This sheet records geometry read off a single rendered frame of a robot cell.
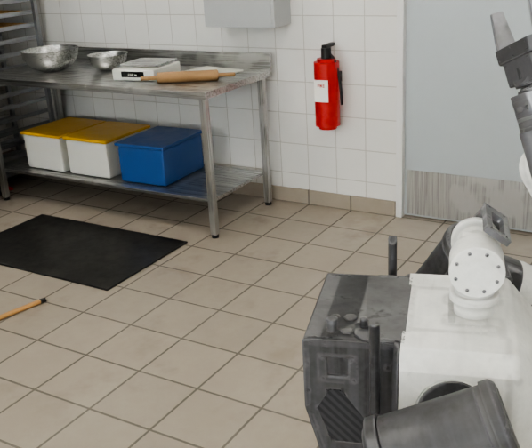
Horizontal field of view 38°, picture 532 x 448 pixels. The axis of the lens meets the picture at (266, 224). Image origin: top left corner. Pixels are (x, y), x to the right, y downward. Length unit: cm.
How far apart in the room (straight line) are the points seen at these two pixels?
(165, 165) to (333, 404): 386
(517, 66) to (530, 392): 53
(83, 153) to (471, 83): 248
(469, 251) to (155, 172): 398
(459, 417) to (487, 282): 20
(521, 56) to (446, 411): 62
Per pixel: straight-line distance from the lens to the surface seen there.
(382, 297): 107
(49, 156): 543
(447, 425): 83
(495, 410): 83
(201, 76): 457
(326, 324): 100
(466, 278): 96
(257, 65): 488
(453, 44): 445
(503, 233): 100
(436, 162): 462
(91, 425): 304
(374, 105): 465
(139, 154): 487
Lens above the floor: 170
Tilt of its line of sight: 21 degrees down
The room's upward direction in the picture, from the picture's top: 3 degrees counter-clockwise
